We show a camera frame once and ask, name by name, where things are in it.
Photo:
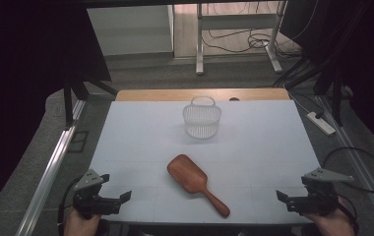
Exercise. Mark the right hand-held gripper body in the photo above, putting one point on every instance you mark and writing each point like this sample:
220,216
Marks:
319,201

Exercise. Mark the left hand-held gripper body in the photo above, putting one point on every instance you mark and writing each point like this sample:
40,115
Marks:
88,201

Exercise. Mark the wooden hairbrush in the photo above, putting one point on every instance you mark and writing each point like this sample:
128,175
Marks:
191,178

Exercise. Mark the white plastic mesh basket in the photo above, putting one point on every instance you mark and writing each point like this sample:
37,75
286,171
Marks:
202,126

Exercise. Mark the person's left hand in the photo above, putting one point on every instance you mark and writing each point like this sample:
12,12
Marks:
80,226

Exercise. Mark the person's right hand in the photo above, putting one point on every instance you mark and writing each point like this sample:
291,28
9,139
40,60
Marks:
334,224

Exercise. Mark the dark floor outlet cover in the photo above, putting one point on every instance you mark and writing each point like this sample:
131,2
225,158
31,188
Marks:
77,141

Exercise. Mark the pale table mat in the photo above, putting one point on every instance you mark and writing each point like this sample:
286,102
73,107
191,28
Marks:
240,157

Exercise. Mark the white power strip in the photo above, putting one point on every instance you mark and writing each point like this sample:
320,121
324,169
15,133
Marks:
321,124

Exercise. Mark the black metal stand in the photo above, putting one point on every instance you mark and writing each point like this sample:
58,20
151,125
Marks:
332,88
72,95

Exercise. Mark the aluminium rail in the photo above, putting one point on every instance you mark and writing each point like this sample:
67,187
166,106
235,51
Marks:
49,177
359,160

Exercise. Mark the white metal desk frame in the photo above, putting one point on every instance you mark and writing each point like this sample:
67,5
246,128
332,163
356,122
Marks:
199,42

